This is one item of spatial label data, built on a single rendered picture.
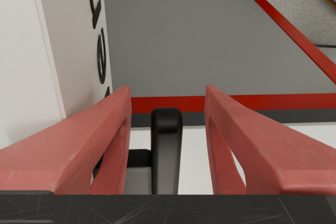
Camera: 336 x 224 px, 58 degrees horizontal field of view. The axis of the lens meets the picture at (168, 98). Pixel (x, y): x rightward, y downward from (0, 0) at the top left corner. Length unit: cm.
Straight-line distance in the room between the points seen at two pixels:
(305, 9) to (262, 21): 56
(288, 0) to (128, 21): 68
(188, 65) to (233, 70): 7
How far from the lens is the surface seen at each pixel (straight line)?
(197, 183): 38
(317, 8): 121
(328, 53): 130
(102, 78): 16
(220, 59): 48
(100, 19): 17
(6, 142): 24
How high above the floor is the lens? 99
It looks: 54 degrees down
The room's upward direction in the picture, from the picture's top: 173 degrees clockwise
